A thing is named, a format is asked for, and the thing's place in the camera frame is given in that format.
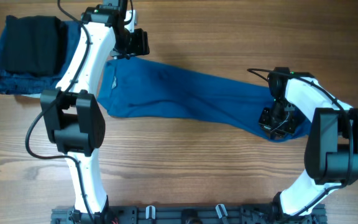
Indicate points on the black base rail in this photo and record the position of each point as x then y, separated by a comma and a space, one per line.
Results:
244, 214

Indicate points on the light grey folded garment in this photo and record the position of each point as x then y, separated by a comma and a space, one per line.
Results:
34, 95

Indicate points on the blue polo shirt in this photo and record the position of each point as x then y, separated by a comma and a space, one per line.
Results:
142, 88

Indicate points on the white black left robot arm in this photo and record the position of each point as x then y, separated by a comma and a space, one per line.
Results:
73, 119

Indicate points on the dark blue folded garment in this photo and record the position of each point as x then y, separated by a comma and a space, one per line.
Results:
26, 83

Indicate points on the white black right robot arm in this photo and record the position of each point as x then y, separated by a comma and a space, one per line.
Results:
331, 154

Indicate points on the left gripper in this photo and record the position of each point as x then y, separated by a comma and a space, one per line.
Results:
141, 47

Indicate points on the black folded garment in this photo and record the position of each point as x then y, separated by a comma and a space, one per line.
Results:
34, 44

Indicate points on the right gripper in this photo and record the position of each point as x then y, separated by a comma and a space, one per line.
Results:
279, 132

